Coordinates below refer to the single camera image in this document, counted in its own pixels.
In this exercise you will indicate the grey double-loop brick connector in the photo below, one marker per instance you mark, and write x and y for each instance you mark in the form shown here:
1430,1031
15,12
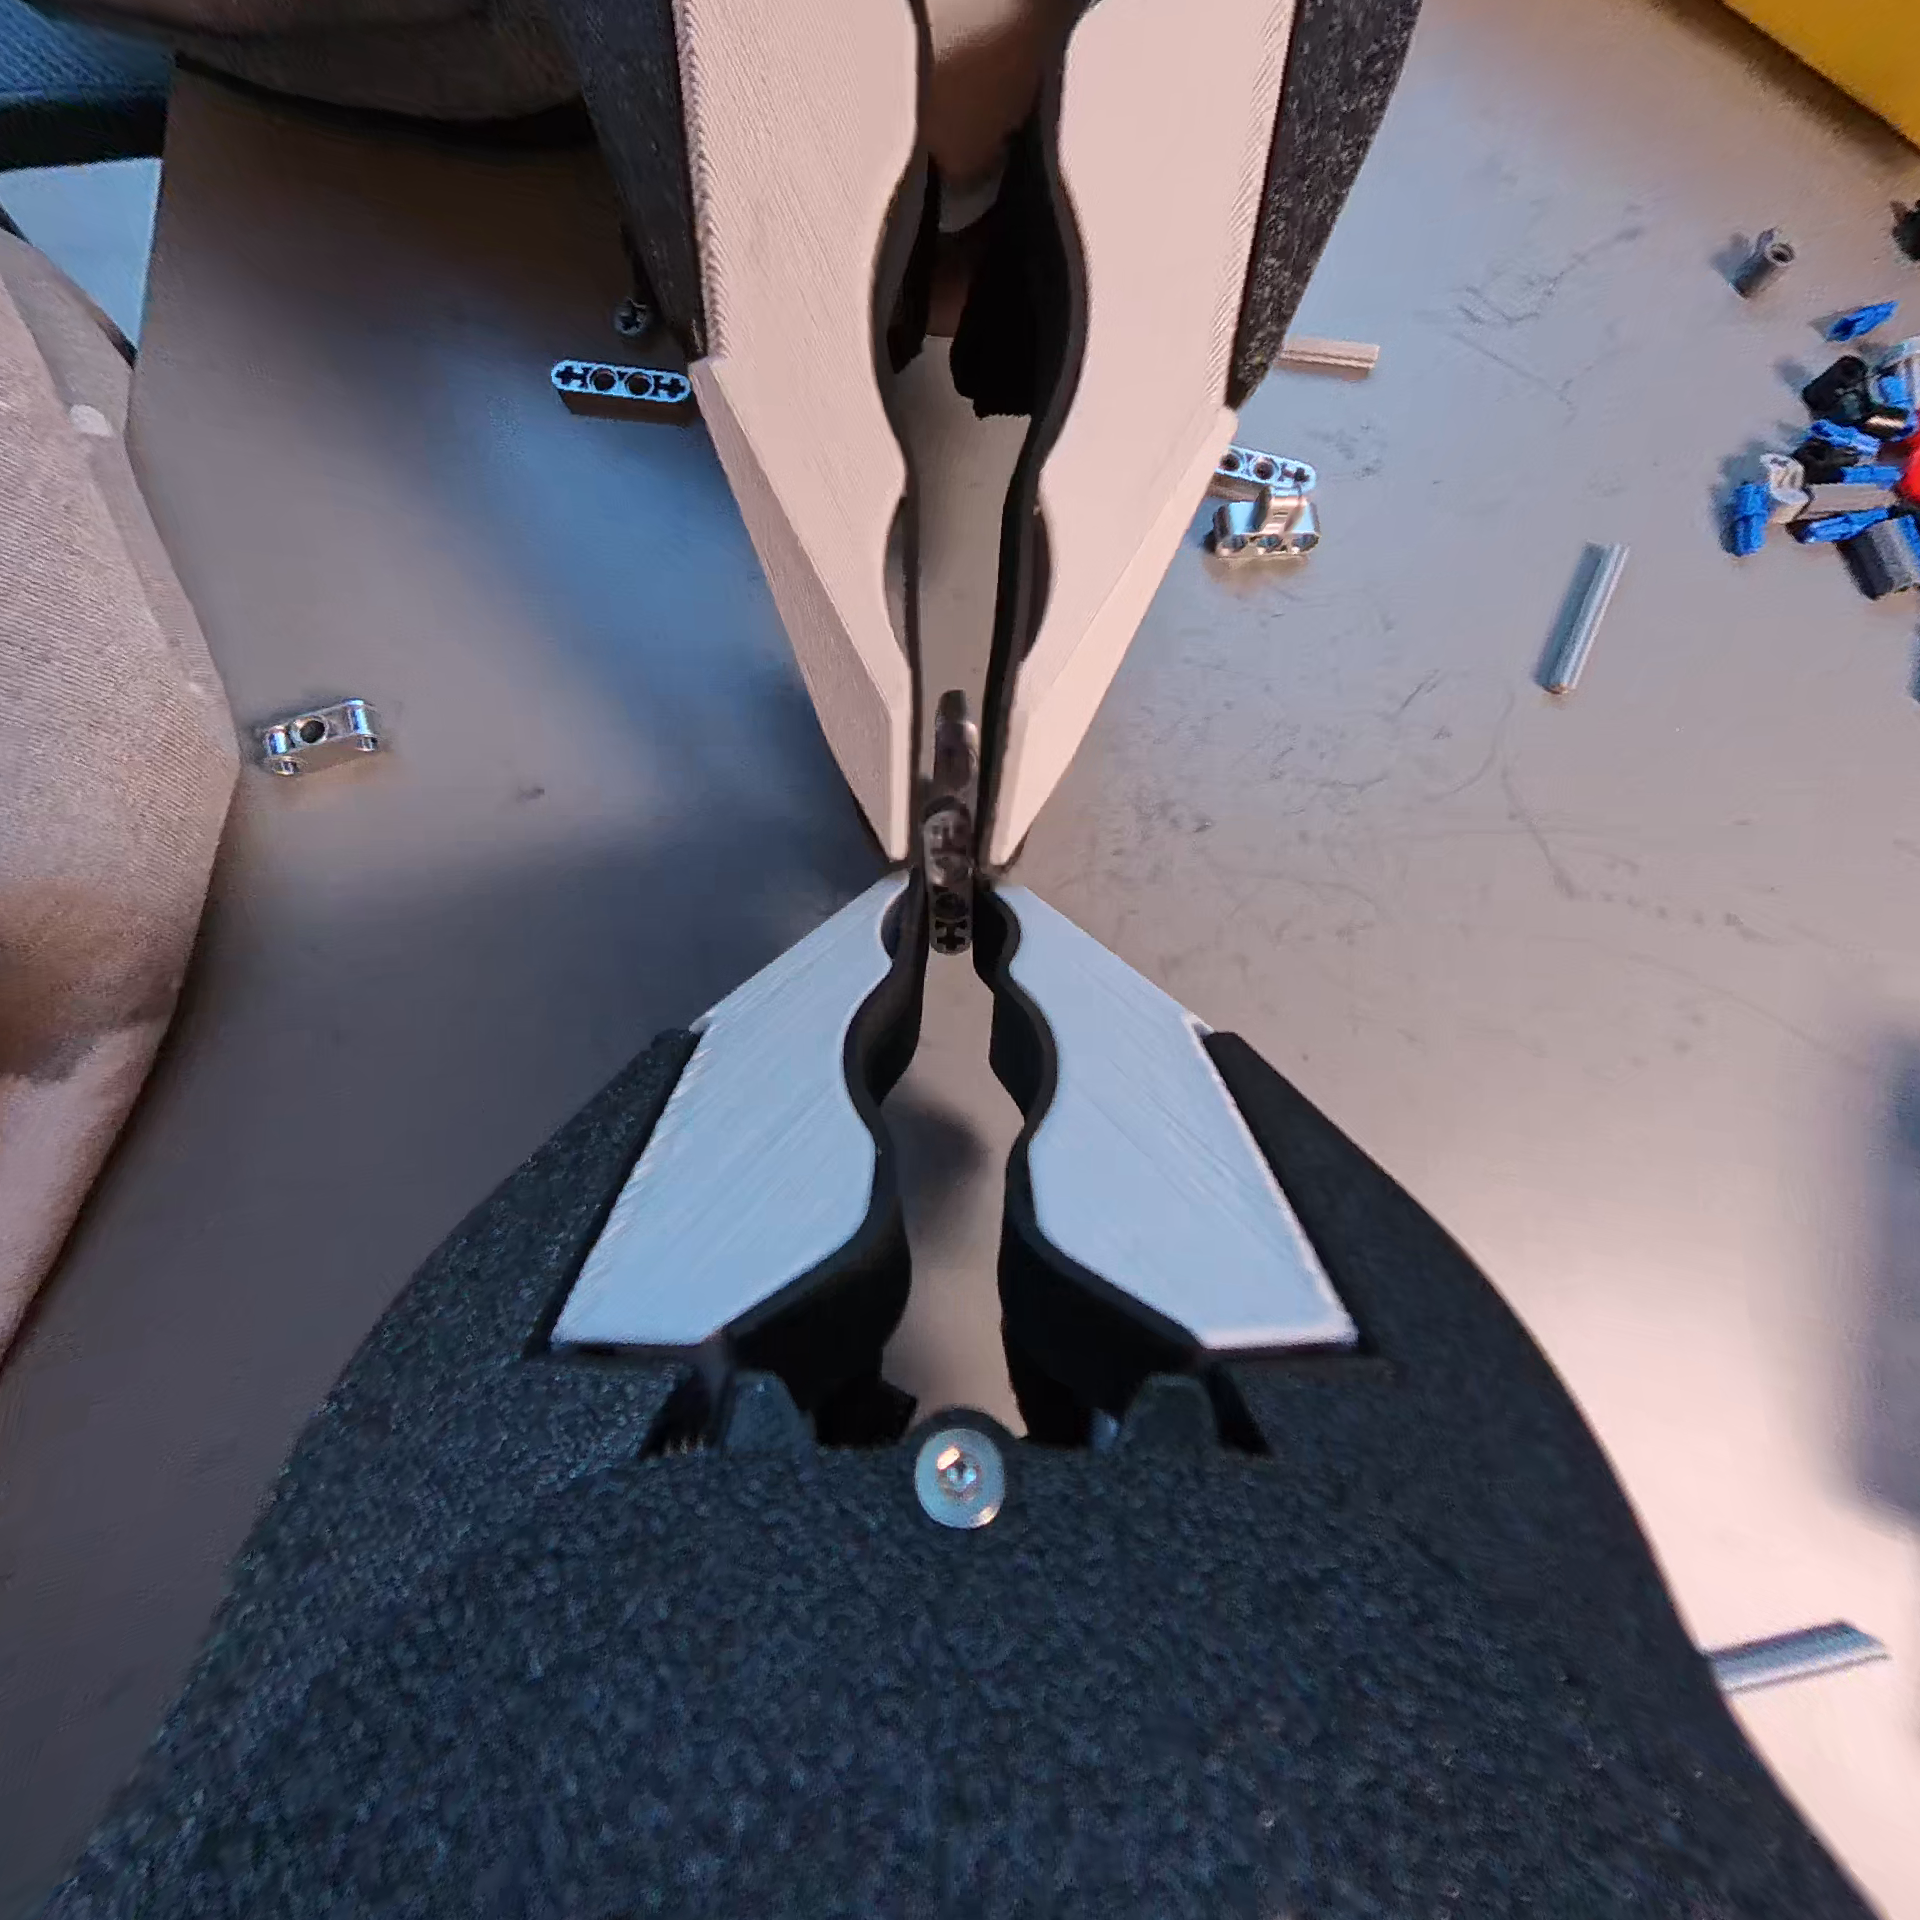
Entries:
1266,506

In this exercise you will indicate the small silver brick connector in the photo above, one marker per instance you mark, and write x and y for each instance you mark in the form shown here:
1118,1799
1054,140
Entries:
317,738

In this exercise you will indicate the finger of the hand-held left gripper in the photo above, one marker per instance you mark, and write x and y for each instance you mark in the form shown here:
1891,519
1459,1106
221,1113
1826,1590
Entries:
788,271
1171,271

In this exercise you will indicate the thin grey axle rod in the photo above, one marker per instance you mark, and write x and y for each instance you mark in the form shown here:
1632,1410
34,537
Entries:
1803,1658
1582,621

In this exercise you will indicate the grey brick beam assembly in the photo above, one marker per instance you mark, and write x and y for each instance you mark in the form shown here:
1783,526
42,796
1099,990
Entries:
957,812

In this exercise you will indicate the small grey cylinder piece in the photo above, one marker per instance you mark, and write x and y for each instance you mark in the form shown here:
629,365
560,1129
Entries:
1764,261

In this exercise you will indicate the small yellow parts bin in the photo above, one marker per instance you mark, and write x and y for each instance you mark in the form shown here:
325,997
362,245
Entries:
1876,26

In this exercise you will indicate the long grey holed beam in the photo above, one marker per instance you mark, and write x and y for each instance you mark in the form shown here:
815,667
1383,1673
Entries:
616,383

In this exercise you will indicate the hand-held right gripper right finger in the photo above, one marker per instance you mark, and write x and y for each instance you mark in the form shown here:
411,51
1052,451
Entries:
1188,1187

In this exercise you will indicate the beige brick pin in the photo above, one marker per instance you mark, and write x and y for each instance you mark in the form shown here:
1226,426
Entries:
1326,357

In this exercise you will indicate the pile of blue brick pieces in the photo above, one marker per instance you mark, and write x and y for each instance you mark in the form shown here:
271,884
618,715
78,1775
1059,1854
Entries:
1836,451

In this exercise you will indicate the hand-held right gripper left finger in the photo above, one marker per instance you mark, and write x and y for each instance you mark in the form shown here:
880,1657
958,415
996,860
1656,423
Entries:
736,1187

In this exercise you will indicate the grey desk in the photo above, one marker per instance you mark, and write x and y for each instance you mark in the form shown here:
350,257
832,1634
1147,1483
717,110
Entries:
1500,990

